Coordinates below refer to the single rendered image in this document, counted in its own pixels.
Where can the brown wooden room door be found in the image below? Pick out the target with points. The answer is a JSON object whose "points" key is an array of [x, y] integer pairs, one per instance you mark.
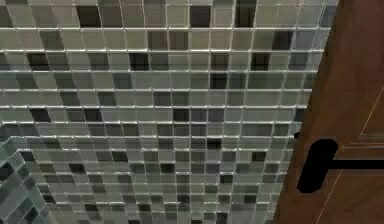
{"points": [[346, 83]]}

